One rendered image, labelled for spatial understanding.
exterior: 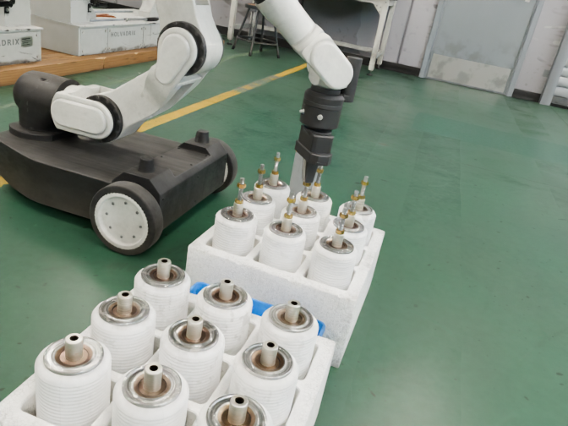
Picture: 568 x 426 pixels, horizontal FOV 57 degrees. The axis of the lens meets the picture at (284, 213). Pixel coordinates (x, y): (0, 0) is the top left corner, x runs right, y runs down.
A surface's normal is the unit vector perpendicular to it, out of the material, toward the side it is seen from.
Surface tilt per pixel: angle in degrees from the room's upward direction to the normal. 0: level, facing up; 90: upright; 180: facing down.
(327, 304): 90
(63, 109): 90
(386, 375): 0
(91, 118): 90
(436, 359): 0
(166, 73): 90
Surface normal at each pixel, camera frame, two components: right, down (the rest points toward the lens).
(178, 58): -0.29, 0.35
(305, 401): 0.17, -0.90
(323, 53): 0.27, 0.44
